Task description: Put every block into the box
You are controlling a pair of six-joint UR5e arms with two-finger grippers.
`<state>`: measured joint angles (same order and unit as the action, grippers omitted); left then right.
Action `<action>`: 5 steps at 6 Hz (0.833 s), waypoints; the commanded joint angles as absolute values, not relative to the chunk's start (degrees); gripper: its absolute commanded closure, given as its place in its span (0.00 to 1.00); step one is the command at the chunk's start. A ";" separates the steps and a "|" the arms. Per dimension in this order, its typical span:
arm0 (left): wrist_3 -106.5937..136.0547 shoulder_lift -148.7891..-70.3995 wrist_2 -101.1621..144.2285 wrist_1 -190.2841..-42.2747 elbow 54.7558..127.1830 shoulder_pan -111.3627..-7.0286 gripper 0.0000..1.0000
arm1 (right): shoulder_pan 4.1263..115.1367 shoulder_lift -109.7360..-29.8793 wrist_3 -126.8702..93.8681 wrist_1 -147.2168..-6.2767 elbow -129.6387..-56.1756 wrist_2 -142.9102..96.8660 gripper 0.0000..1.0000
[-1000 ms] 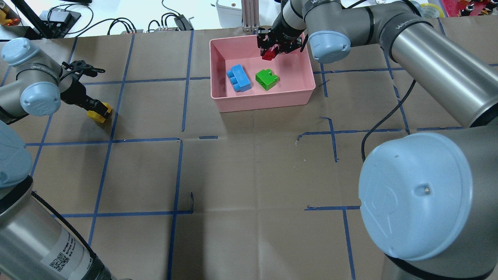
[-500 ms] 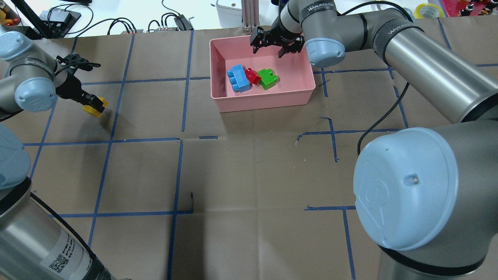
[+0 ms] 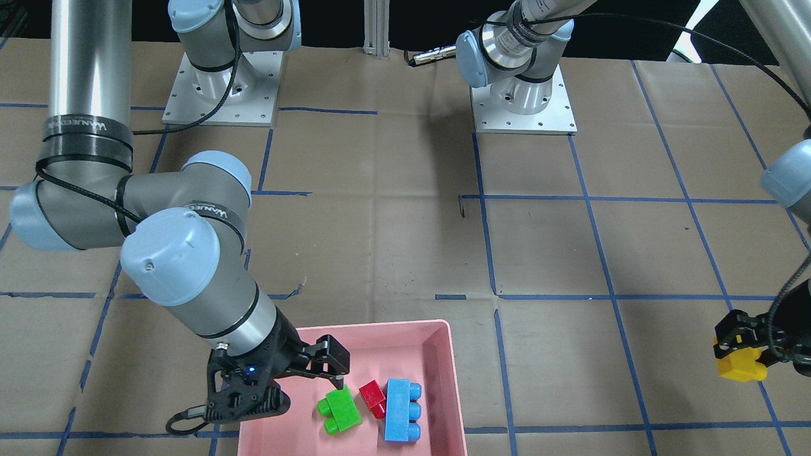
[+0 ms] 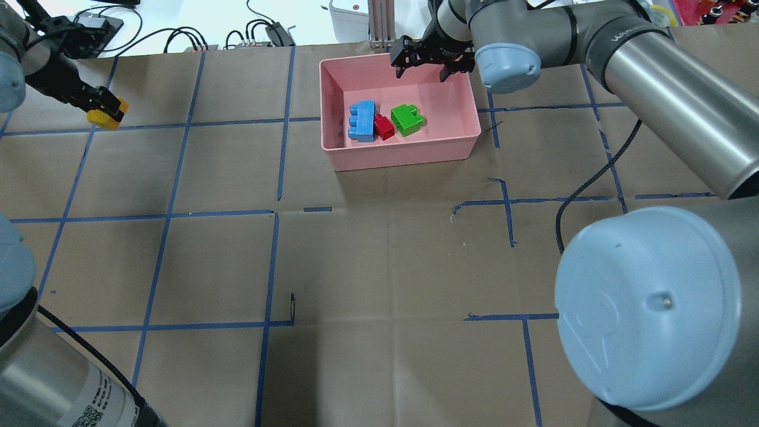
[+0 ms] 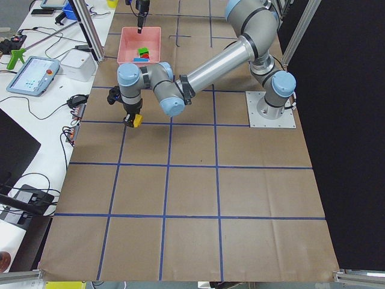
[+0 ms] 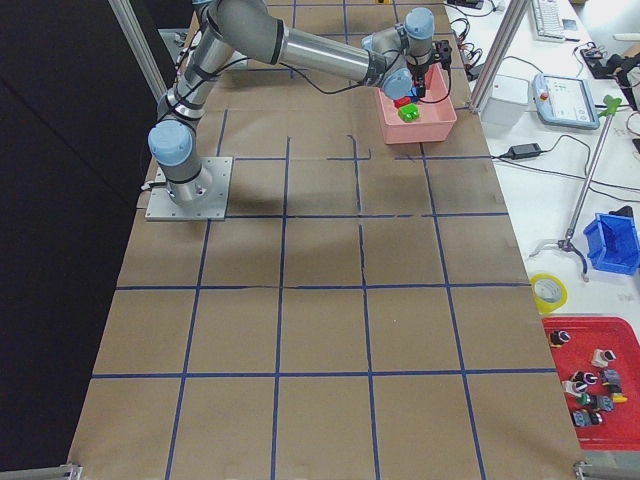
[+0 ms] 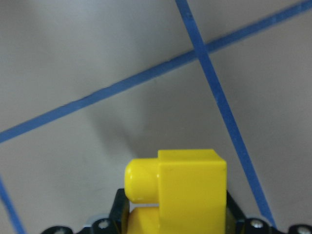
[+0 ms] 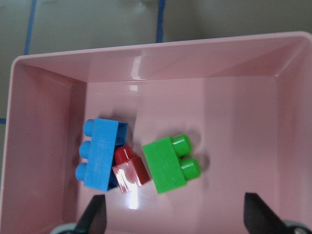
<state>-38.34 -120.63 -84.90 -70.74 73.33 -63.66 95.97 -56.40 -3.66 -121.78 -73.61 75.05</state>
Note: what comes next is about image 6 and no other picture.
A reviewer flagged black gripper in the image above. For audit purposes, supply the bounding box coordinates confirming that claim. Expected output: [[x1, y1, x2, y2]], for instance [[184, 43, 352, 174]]
[[405, 52, 434, 98]]

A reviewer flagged red block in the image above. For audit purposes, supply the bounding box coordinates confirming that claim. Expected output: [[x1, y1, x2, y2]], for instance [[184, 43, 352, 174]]
[[393, 96, 412, 109]]

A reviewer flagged green block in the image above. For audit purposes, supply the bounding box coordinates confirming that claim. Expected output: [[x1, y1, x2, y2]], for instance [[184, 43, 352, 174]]
[[397, 103, 420, 123]]

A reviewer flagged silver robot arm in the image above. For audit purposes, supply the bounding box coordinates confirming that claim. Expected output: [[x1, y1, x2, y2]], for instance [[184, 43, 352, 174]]
[[148, 1, 435, 206]]

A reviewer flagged pink plastic box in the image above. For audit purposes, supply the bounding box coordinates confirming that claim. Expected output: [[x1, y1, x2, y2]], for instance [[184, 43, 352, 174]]
[[376, 90, 457, 145]]

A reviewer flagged white square device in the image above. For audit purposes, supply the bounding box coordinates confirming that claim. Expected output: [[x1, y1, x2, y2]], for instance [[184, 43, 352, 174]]
[[481, 74, 529, 128]]

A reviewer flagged black power adapter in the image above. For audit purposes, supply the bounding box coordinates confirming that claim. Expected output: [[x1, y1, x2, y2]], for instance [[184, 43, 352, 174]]
[[507, 143, 543, 160]]

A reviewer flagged teach pendant tablet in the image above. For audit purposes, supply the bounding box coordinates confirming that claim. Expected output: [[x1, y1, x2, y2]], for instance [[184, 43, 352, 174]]
[[532, 73, 600, 130]]

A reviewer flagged white keyboard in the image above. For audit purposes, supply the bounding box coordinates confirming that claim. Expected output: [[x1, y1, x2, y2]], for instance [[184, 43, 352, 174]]
[[529, 0, 565, 42]]

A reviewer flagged grabber reach tool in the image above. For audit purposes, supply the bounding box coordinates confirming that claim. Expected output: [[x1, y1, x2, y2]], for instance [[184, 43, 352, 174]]
[[529, 95, 622, 283]]

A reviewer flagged blue storage bin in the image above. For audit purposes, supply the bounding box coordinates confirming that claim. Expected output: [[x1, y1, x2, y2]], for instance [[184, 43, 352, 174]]
[[583, 213, 639, 276]]

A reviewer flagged yellow tape roll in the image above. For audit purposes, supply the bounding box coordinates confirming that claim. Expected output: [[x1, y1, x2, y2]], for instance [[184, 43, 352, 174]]
[[531, 273, 568, 314]]

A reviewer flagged red parts tray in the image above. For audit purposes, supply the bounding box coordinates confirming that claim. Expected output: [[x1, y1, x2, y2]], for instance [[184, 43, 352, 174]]
[[543, 316, 639, 451]]

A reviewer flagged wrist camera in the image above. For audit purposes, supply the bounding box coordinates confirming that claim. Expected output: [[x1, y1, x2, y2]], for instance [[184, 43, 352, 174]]
[[434, 40, 451, 71]]

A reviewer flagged aluminium frame post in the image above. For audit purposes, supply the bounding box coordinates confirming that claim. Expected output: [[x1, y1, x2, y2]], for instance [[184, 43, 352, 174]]
[[468, 0, 529, 114]]

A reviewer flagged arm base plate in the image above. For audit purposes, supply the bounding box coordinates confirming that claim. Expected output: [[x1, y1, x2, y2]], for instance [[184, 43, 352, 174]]
[[145, 157, 233, 221]]

